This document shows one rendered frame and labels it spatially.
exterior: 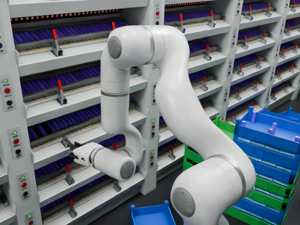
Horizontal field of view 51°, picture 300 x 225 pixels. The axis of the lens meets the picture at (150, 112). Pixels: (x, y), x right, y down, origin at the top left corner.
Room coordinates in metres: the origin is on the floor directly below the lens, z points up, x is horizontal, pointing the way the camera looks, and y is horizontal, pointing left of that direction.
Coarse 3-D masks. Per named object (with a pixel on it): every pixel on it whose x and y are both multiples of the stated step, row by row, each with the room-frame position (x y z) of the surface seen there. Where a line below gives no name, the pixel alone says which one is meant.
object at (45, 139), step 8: (88, 120) 1.25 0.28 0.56; (96, 120) 1.27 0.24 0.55; (72, 128) 1.18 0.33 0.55; (80, 128) 1.21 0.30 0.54; (88, 128) 1.22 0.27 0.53; (48, 136) 1.10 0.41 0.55; (56, 136) 1.12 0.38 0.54; (32, 144) 1.04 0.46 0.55; (40, 144) 1.07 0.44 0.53; (48, 144) 1.07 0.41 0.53
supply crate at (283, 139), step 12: (252, 108) 1.44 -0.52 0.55; (240, 120) 1.30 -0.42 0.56; (264, 120) 1.42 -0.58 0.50; (276, 120) 1.39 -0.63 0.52; (240, 132) 1.29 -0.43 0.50; (252, 132) 1.26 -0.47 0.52; (264, 132) 1.23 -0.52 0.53; (276, 132) 1.33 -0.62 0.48; (288, 132) 1.33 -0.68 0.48; (276, 144) 1.19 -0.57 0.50; (288, 144) 1.17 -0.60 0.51
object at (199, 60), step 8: (192, 40) 1.93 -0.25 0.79; (200, 40) 1.97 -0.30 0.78; (208, 40) 2.02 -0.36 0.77; (216, 40) 1.98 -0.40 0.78; (192, 48) 1.84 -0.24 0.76; (200, 48) 1.87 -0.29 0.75; (208, 48) 1.80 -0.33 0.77; (216, 48) 1.94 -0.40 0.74; (224, 48) 1.93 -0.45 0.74; (192, 56) 1.77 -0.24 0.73; (200, 56) 1.81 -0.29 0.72; (208, 56) 1.79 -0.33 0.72; (216, 56) 1.87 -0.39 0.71; (224, 56) 1.90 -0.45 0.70; (192, 64) 1.69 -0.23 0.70; (200, 64) 1.72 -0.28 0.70; (208, 64) 1.78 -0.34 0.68; (216, 64) 1.86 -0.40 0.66; (192, 72) 1.69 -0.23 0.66
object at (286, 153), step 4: (240, 136) 1.31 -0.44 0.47; (240, 140) 1.30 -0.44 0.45; (244, 140) 1.28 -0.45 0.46; (248, 140) 1.27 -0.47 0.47; (252, 140) 1.27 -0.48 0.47; (252, 144) 1.27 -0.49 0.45; (256, 144) 1.25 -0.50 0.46; (260, 144) 1.24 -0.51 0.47; (264, 144) 1.24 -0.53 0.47; (264, 148) 1.24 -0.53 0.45; (268, 148) 1.22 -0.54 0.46; (272, 148) 1.21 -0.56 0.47; (276, 148) 1.20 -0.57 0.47; (276, 152) 1.21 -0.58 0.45; (280, 152) 1.19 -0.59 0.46; (284, 152) 1.18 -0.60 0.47; (288, 152) 1.17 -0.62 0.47; (292, 156) 1.16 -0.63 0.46
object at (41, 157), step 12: (132, 96) 1.48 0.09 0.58; (144, 108) 1.42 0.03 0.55; (132, 120) 1.36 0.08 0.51; (144, 120) 1.41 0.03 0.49; (84, 132) 1.20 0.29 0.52; (96, 132) 1.22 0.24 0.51; (60, 144) 1.10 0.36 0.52; (36, 156) 1.01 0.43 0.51; (48, 156) 1.02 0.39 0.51; (60, 156) 1.07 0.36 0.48; (36, 168) 1.00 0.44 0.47
